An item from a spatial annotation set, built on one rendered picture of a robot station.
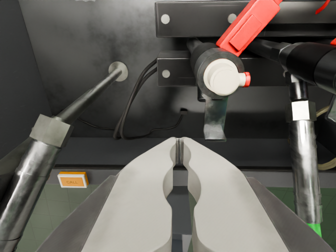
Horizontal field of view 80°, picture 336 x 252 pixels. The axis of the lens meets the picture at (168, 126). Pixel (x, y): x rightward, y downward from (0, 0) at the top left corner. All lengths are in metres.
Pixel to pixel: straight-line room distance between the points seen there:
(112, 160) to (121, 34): 0.25
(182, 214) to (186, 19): 0.70
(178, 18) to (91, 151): 0.33
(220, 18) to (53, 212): 2.16
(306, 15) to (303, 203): 0.20
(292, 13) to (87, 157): 0.41
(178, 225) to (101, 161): 0.46
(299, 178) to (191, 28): 0.19
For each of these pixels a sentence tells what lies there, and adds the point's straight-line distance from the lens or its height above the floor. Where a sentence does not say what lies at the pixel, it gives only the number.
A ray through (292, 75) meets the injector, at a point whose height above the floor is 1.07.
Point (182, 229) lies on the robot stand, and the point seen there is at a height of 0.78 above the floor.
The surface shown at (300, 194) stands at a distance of 0.20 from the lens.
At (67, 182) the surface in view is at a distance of 0.44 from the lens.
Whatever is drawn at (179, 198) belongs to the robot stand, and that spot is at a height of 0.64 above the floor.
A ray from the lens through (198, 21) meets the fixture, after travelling 0.27.
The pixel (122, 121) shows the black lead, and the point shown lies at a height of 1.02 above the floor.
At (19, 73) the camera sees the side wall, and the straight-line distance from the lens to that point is 0.47.
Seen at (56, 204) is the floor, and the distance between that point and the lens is 2.17.
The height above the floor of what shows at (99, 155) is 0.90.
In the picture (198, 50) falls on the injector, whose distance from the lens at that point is 0.16.
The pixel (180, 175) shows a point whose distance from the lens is 0.40.
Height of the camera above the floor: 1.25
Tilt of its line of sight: 63 degrees down
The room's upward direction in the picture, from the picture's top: 177 degrees counter-clockwise
